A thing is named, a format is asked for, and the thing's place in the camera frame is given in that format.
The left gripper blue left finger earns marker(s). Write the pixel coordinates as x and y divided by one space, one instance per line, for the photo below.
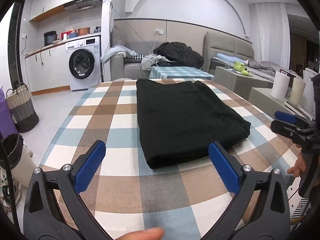
86 165

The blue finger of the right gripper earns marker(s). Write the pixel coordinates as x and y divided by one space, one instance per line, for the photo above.
285 117

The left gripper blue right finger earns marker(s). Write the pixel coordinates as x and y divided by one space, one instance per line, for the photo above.
228 168

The black knit sweater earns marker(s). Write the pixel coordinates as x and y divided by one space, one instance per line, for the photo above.
178 122

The white grey clothes pile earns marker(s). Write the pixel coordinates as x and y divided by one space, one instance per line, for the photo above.
146 61

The right hand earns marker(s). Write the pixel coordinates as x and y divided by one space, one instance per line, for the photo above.
299 167

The left hand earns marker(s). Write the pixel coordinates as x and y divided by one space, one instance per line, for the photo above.
148 234

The white smartphone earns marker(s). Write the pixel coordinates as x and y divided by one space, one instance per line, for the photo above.
296 109

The beige cylindrical container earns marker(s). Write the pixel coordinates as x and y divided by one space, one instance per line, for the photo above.
297 91

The grey side cabinet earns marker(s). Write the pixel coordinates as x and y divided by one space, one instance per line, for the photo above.
261 98

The white paper towel roll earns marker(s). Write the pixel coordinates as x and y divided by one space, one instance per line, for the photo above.
280 85

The checkered tablecloth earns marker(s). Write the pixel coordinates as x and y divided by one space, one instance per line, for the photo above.
126 195

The green toy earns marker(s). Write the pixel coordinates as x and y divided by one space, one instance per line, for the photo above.
240 68

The purple bag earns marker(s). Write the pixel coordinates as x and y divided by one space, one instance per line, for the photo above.
7 125

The woven laundry basket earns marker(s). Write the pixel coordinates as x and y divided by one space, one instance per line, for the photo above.
21 108

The grey upholstered bed headboard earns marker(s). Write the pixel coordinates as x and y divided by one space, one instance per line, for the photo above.
219 42

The grey sofa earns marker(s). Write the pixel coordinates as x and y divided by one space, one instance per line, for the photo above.
123 68

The white washing machine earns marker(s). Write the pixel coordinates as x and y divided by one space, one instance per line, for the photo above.
85 69

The black jacket on sofa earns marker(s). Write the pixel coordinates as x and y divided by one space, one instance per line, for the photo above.
180 52

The black cooking pot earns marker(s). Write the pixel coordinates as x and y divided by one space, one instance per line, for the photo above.
50 37

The orange pot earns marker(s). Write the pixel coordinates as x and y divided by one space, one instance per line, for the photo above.
84 31

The range hood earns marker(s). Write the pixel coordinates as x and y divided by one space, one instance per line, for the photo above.
81 5

